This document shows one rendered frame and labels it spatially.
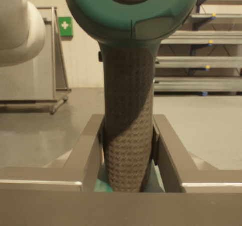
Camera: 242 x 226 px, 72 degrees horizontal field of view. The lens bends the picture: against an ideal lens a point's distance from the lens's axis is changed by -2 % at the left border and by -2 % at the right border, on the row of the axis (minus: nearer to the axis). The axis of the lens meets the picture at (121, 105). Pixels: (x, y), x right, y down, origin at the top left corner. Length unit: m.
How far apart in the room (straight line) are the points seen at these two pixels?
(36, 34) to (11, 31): 0.06
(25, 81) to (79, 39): 2.54
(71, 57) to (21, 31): 4.67
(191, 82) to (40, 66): 3.01
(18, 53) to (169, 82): 3.63
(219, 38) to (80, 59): 3.44
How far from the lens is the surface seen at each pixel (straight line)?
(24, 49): 0.45
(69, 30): 4.94
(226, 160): 0.50
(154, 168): 0.17
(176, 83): 3.95
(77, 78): 5.07
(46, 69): 2.81
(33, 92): 2.82
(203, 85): 4.13
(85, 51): 4.97
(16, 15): 0.40
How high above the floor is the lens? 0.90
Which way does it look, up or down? 16 degrees down
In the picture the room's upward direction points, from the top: straight up
